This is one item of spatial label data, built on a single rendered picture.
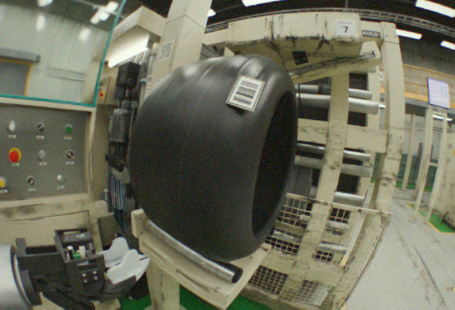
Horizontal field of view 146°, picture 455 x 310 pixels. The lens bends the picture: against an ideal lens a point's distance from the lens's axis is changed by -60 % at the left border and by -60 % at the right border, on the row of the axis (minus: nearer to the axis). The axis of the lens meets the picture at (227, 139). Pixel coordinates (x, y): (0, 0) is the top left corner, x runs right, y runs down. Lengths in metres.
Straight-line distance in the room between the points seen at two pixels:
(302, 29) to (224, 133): 0.62
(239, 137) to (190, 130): 0.07
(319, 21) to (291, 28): 0.12
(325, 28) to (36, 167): 1.22
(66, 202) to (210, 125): 0.70
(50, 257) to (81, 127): 0.62
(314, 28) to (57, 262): 0.90
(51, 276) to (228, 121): 0.32
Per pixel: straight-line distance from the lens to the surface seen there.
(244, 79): 0.27
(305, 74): 0.83
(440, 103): 4.45
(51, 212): 0.83
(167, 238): 0.55
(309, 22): 0.79
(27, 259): 0.25
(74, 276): 0.25
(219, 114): 0.24
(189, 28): 0.72
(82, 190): 0.86
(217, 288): 0.49
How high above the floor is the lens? 1.24
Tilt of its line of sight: 3 degrees down
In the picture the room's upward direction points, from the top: 8 degrees clockwise
